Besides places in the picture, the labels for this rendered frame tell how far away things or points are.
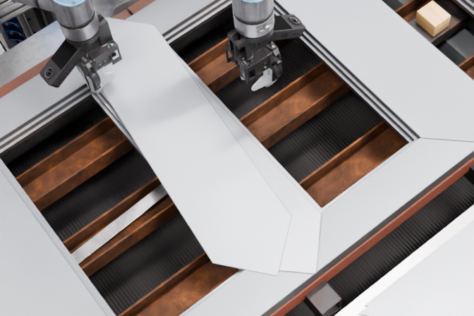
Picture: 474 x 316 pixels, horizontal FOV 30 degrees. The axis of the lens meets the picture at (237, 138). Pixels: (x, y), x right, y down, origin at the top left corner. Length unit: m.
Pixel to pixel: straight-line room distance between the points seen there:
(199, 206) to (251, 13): 0.42
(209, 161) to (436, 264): 0.49
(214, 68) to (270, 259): 0.61
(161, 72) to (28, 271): 0.51
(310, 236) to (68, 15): 0.62
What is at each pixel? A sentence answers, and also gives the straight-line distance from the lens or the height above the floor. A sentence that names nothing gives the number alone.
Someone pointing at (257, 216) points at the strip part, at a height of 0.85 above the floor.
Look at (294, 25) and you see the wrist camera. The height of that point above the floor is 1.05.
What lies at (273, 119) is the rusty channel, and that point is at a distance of 2.05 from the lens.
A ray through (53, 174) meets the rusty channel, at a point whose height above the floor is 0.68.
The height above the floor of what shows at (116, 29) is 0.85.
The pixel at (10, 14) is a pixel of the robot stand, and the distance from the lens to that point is 2.33.
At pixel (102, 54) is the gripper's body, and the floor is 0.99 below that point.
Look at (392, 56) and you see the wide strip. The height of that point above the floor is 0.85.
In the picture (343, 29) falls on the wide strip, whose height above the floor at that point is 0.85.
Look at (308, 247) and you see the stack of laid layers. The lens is 1.71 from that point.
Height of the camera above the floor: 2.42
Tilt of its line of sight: 59 degrees down
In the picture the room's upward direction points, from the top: 8 degrees counter-clockwise
